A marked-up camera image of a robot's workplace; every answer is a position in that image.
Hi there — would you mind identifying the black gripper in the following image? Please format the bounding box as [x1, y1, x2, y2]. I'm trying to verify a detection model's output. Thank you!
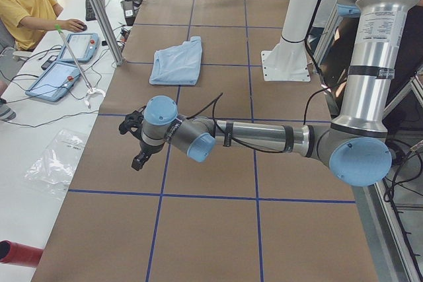
[131, 131, 165, 170]

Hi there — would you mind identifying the light blue button shirt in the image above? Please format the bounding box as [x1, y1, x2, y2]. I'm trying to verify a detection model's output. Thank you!
[149, 36, 202, 86]

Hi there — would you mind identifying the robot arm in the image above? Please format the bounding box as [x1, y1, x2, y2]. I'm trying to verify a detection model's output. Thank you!
[120, 0, 419, 187]

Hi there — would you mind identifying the reacher grabber stick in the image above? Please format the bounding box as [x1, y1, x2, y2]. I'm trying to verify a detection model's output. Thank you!
[54, 24, 106, 109]

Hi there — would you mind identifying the clear plastic bag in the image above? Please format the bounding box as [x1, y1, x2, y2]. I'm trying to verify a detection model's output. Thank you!
[22, 129, 88, 201]

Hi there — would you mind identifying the black keyboard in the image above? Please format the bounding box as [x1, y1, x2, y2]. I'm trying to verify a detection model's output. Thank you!
[85, 0, 106, 22]

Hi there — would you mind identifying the lower teach pendant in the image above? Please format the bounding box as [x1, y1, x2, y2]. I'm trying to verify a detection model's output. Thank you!
[25, 61, 80, 102]

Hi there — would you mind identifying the teach pendant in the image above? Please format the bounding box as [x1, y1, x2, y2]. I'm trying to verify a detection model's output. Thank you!
[25, 61, 80, 102]
[65, 32, 99, 63]

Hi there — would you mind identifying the upper teach pendant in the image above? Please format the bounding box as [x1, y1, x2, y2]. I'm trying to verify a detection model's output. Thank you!
[65, 32, 99, 63]

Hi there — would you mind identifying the small black device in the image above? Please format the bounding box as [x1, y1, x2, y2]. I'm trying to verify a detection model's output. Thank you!
[41, 55, 57, 70]

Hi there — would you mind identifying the red tube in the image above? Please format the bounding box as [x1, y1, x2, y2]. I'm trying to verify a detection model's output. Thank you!
[1, 240, 44, 268]

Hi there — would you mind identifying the person in yellow shirt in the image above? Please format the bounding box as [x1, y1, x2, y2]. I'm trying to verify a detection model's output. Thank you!
[0, 0, 89, 121]

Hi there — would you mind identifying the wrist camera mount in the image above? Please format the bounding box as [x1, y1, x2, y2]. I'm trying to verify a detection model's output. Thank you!
[118, 111, 144, 139]

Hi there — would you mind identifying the aluminium frame post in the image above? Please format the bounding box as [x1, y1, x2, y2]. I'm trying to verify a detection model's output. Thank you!
[89, 0, 124, 66]

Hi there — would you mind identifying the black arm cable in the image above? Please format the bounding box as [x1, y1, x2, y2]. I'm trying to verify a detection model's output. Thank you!
[188, 0, 334, 154]

